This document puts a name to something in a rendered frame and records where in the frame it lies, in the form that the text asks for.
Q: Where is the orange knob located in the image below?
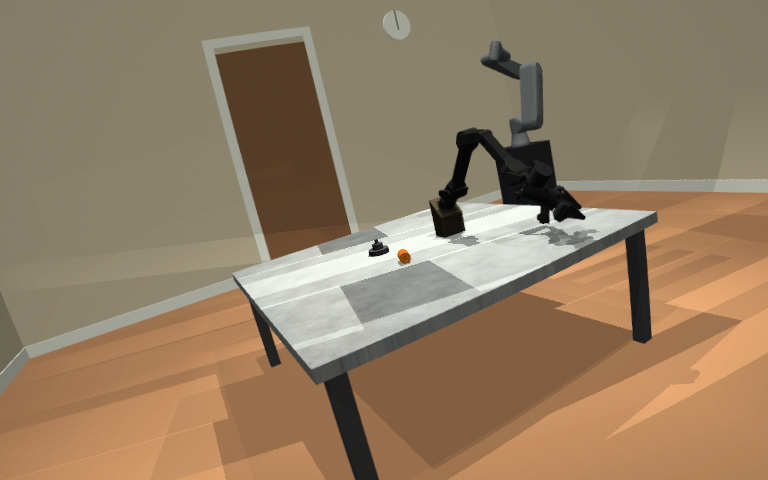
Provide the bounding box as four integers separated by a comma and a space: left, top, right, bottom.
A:
397, 249, 411, 264

